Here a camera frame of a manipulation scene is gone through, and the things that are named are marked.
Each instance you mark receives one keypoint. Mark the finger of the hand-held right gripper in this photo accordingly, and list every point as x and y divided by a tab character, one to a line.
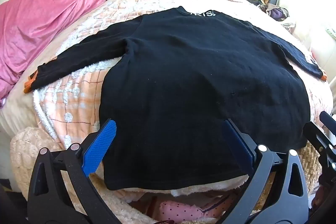
329	121
317	137

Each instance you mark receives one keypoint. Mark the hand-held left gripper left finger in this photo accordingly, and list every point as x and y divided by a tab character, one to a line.
101	145

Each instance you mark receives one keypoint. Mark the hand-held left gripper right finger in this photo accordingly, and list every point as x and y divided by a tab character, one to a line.
237	145

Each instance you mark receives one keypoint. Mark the black sweater with orange cuffs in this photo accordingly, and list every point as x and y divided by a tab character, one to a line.
183	82

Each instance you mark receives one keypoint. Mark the purple clothes pile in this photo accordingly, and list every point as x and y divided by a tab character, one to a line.
275	12

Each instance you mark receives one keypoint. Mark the orange patterned fleece blanket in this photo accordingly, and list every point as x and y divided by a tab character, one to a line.
78	98

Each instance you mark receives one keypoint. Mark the cream fluffy blanket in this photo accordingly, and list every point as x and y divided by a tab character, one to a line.
23	161

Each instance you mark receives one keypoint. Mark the pink dotted cloth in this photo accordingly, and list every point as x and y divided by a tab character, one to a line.
183	211

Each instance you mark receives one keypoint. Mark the white plastic bag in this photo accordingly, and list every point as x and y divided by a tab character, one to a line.
288	24

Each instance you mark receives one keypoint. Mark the pink quilt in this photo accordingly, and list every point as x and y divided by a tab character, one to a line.
39	24

